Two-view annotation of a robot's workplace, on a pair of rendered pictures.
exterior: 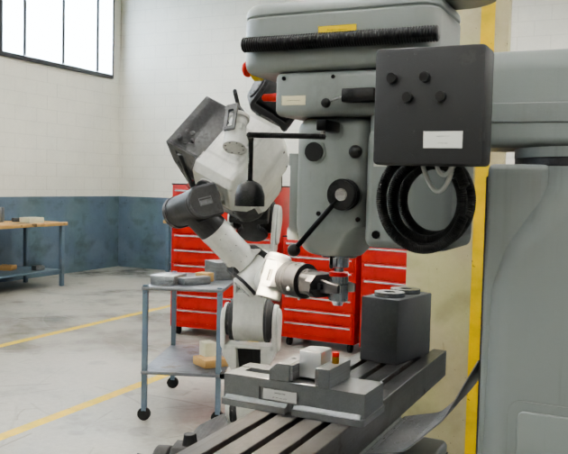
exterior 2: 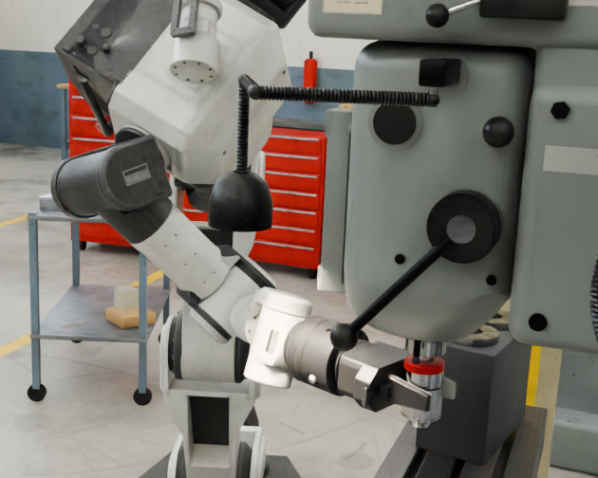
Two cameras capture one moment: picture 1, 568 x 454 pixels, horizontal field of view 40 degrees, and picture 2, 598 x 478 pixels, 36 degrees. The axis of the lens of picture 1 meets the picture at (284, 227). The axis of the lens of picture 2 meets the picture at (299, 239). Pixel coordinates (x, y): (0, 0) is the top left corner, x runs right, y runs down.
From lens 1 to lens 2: 0.87 m
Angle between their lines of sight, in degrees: 11
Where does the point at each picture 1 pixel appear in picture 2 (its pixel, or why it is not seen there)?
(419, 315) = (517, 366)
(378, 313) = (454, 373)
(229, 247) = (182, 258)
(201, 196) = (128, 167)
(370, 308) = not seen: hidden behind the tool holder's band
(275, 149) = (269, 69)
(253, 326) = (218, 362)
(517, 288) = not seen: outside the picture
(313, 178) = (390, 182)
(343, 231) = (454, 302)
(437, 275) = not seen: hidden behind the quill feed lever
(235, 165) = (194, 101)
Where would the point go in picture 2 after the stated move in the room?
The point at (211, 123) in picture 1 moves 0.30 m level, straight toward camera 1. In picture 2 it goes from (142, 13) to (150, 12)
